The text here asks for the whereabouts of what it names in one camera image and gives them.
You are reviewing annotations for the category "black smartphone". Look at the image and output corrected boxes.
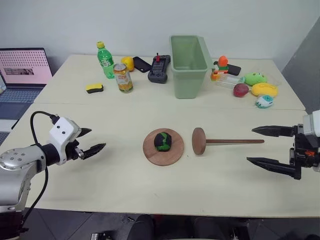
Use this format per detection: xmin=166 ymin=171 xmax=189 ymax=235
xmin=132 ymin=56 xmax=152 ymax=74
xmin=226 ymin=63 xmax=242 ymax=77

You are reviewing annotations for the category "green soda bottle yellow cap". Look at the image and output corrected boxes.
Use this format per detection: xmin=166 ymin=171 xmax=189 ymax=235
xmin=96 ymin=41 xmax=116 ymax=80

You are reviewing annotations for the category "red toy fruit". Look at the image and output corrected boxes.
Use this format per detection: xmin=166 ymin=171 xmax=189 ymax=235
xmin=233 ymin=83 xmax=251 ymax=98

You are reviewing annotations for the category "white and teal toy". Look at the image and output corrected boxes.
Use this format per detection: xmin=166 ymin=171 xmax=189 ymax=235
xmin=254 ymin=94 xmax=274 ymax=109

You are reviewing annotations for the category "orange drink can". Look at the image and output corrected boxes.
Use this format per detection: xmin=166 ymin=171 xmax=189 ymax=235
xmin=113 ymin=63 xmax=134 ymax=94

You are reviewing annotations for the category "orange toy brick figure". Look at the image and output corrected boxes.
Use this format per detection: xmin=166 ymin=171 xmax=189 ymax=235
xmin=210 ymin=55 xmax=230 ymax=82

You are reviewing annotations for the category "dark rounded shape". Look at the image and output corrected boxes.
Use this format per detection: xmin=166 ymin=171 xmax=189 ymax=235
xmin=129 ymin=214 xmax=155 ymax=240

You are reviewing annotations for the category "yellow toy fruit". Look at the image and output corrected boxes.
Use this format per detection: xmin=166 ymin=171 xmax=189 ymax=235
xmin=120 ymin=56 xmax=136 ymax=73

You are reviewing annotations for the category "yellow and black sponge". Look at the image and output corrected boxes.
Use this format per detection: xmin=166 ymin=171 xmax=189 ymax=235
xmin=85 ymin=82 xmax=106 ymax=95

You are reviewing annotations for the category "black handheld controller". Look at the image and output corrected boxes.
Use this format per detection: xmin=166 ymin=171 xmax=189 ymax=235
xmin=147 ymin=52 xmax=172 ymax=85

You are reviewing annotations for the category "yellow plush toy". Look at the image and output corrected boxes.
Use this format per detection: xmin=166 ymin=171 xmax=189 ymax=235
xmin=250 ymin=82 xmax=279 ymax=98

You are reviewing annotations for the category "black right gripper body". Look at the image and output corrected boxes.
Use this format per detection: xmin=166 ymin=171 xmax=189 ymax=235
xmin=288 ymin=123 xmax=320 ymax=169

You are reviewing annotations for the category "round wooden plate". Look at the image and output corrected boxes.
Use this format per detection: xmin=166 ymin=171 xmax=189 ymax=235
xmin=142 ymin=128 xmax=185 ymax=166

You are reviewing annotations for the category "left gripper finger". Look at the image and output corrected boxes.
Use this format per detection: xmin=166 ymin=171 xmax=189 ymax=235
xmin=79 ymin=127 xmax=93 ymax=138
xmin=82 ymin=143 xmax=107 ymax=160

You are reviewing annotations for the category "wooden round-head mallet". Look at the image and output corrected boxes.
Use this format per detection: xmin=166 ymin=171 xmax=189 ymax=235
xmin=191 ymin=127 xmax=265 ymax=156

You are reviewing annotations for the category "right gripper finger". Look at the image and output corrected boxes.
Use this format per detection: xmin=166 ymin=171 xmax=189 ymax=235
xmin=246 ymin=156 xmax=301 ymax=181
xmin=251 ymin=125 xmax=296 ymax=138

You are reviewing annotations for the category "grey partition panel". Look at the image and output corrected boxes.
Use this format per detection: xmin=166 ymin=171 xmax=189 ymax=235
xmin=280 ymin=15 xmax=320 ymax=112

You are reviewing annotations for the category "clear plastic box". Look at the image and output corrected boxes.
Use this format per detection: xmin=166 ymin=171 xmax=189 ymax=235
xmin=215 ymin=74 xmax=247 ymax=89

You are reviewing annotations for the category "open laptop with pink screen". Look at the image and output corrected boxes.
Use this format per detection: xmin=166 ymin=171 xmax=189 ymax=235
xmin=0 ymin=47 xmax=54 ymax=146

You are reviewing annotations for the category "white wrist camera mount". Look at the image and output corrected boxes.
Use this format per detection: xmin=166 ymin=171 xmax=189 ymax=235
xmin=48 ymin=116 xmax=82 ymax=166
xmin=302 ymin=109 xmax=320 ymax=138

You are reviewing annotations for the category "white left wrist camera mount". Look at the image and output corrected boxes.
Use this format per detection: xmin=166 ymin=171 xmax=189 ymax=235
xmin=48 ymin=116 xmax=82 ymax=166

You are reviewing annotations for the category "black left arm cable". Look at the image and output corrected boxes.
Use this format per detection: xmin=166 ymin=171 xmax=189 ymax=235
xmin=22 ymin=110 xmax=61 ymax=226

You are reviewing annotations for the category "green plastic bin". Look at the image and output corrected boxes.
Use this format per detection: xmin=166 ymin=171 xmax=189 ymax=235
xmin=168 ymin=34 xmax=216 ymax=100

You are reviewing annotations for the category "green plush toy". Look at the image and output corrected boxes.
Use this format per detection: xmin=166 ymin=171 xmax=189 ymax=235
xmin=243 ymin=71 xmax=269 ymax=87

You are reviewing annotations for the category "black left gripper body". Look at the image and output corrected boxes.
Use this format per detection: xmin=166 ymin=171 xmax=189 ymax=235
xmin=65 ymin=138 xmax=86 ymax=162

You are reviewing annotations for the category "black and green ball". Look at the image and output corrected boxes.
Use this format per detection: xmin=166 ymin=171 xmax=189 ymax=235
xmin=153 ymin=132 xmax=173 ymax=152

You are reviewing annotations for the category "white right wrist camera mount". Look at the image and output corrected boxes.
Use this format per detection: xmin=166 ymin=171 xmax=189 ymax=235
xmin=302 ymin=109 xmax=320 ymax=138

